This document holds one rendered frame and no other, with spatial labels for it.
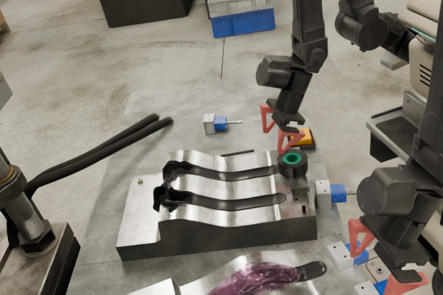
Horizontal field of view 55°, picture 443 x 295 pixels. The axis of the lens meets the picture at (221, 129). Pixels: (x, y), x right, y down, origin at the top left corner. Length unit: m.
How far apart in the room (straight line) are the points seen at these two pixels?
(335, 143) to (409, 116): 1.60
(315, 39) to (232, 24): 3.20
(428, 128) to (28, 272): 1.05
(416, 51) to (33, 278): 1.09
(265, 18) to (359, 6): 3.17
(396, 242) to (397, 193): 0.11
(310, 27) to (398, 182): 0.43
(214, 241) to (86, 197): 1.70
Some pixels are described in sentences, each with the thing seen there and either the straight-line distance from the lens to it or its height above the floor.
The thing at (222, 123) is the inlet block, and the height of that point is 0.84.
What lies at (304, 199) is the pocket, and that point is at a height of 0.86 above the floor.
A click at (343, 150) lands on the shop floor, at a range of 2.60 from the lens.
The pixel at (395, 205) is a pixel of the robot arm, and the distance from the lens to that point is 0.66.
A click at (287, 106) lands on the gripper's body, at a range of 1.02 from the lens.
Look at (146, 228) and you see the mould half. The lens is 1.14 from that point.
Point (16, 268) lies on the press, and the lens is 1.34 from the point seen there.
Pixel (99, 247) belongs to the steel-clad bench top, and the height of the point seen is 0.80.
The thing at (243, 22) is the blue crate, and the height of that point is 0.12.
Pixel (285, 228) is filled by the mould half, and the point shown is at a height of 0.86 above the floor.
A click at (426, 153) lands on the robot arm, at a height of 1.23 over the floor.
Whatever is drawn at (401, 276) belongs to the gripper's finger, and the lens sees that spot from 0.73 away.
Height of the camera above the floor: 1.66
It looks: 35 degrees down
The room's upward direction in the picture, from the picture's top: 12 degrees counter-clockwise
